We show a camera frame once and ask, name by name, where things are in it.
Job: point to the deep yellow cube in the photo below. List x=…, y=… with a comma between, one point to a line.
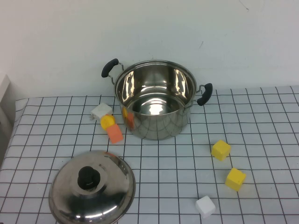
x=234, y=179

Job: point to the stainless steel lid black knob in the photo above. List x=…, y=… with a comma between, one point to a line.
x=112, y=177

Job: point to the yellow round block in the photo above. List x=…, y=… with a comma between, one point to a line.
x=107, y=121

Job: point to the white furniture panel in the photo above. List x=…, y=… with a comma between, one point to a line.
x=3, y=86

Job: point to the plain white cube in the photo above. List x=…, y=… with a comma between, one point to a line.
x=205, y=206

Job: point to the white block with pegs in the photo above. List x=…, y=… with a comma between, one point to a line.
x=100, y=110

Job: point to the orange cube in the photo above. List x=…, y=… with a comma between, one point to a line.
x=115, y=134

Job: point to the pale yellow cube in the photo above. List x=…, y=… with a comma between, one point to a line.
x=220, y=150

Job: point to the white black-checked tablecloth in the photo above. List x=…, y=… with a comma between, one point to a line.
x=175, y=168

